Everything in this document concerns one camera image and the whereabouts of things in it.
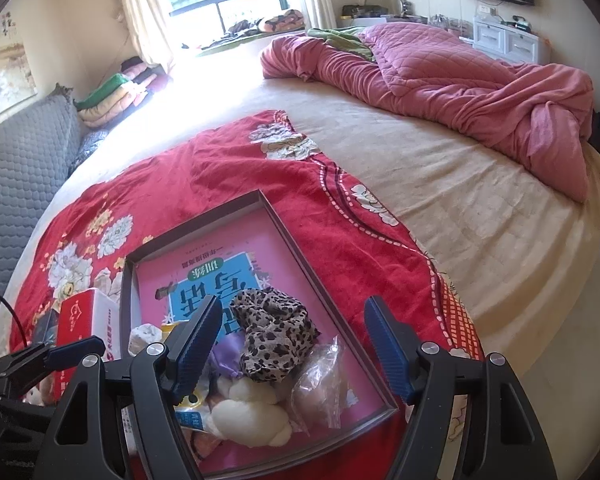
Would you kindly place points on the red floral blanket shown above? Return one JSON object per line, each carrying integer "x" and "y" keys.
{"x": 356, "y": 248}

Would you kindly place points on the white floral scrunchie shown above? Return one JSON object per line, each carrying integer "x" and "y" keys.
{"x": 144, "y": 335}

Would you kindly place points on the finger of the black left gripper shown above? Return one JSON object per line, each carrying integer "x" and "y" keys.
{"x": 25, "y": 368}
{"x": 71, "y": 355}

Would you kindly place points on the white drawer cabinet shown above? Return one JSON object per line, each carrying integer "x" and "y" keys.
{"x": 509, "y": 44}

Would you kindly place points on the cream plush bear purple cloth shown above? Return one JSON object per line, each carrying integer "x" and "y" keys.
{"x": 241, "y": 410}

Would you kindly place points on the grey quilted headboard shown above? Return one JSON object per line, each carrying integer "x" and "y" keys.
{"x": 37, "y": 148}

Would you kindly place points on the grey tray with pink book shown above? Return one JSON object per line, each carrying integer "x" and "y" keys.
{"x": 244, "y": 244}

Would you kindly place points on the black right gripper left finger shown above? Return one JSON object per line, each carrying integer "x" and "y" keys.
{"x": 150, "y": 384}

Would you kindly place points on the stack of folded blankets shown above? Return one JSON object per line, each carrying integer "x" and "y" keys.
{"x": 122, "y": 94}

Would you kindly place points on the clothes on window sill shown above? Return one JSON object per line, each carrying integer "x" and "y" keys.
{"x": 289, "y": 21}

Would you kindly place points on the dark grey square box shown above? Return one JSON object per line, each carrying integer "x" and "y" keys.
{"x": 45, "y": 331}

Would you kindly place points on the leopard print scrunchie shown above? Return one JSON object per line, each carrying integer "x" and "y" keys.
{"x": 279, "y": 333}

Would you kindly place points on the red tissue box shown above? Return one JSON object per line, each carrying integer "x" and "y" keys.
{"x": 86, "y": 312}

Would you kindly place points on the clear plastic bag pink item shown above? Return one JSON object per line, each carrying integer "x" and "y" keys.
{"x": 320, "y": 393}

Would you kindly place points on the pink quilted duvet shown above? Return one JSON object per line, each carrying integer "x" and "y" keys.
{"x": 537, "y": 115}

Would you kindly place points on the dark patterned pillow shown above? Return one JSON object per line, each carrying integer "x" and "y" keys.
{"x": 88, "y": 147}

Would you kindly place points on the beige bed sheet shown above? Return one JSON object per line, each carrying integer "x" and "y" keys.
{"x": 524, "y": 258}

